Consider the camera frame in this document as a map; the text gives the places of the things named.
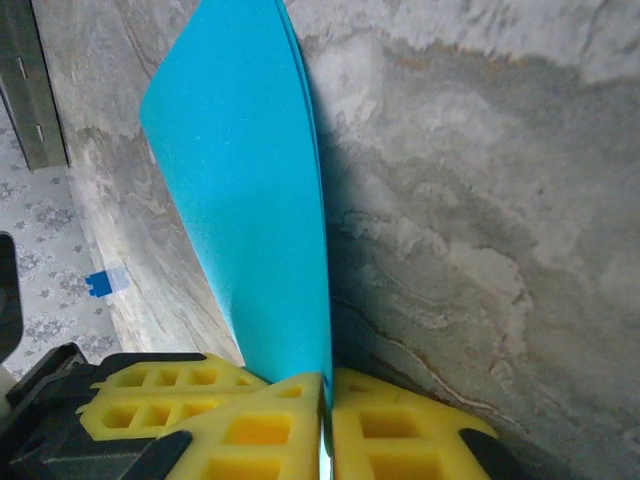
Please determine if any small blue toy brick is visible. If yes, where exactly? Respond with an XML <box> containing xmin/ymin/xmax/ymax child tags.
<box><xmin>84</xmin><ymin>269</ymin><xmax>115</xmax><ymax>300</ymax></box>

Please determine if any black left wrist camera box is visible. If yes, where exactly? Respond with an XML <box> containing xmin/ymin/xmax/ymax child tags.
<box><xmin>0</xmin><ymin>232</ymin><xmax>25</xmax><ymax>362</ymax></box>

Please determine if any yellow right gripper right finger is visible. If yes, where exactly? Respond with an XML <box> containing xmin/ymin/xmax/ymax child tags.
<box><xmin>332</xmin><ymin>367</ymin><xmax>511</xmax><ymax>480</ymax></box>

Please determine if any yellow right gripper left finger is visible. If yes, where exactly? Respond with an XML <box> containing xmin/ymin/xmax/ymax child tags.
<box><xmin>159</xmin><ymin>372</ymin><xmax>324</xmax><ymax>480</ymax></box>

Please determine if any blue cloth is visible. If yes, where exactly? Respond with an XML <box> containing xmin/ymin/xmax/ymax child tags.
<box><xmin>139</xmin><ymin>0</ymin><xmax>335</xmax><ymax>396</ymax></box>

